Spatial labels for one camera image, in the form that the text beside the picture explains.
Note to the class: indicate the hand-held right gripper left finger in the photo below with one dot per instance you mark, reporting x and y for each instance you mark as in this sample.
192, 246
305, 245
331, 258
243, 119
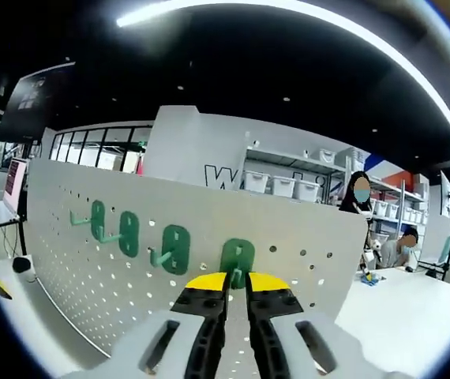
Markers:
205, 339

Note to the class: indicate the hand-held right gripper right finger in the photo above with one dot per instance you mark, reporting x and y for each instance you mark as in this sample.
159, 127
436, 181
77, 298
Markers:
268, 343

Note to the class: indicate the light green hook assembly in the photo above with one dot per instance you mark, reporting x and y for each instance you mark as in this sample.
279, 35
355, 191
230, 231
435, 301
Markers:
79, 221
160, 258
237, 278
110, 238

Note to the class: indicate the green mounting plate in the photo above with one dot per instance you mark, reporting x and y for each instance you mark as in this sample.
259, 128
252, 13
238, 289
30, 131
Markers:
98, 221
177, 245
129, 237
229, 252

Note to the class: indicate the black rounded device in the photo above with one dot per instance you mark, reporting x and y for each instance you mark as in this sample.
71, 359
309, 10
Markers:
21, 263

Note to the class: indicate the white perforated pegboard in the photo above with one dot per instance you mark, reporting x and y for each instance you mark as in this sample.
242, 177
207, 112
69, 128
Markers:
91, 276

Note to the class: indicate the silver laptop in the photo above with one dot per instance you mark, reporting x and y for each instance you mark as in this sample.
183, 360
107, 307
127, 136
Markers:
13, 185

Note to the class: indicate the small blue object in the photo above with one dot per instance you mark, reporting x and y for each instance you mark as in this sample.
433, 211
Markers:
369, 279

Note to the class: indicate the white and black device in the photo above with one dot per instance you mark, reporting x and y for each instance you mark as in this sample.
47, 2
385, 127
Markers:
373, 246

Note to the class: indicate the group of white storage bins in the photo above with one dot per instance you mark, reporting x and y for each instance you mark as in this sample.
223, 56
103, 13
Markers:
282, 186

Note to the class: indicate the black framed glass partition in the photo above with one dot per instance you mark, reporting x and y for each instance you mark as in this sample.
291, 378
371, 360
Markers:
91, 148

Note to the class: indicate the grey metal shelf rack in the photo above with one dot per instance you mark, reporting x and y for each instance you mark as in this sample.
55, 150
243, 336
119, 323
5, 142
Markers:
288, 158

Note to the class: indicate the monitor on black stand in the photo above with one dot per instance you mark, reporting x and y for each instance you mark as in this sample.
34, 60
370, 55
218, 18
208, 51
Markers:
445, 193

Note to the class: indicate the curved ceiling light strip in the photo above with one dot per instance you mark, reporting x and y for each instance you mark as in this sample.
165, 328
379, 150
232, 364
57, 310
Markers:
150, 16

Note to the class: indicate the large dark wall screen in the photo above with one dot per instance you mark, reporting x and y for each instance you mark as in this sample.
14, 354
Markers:
35, 102

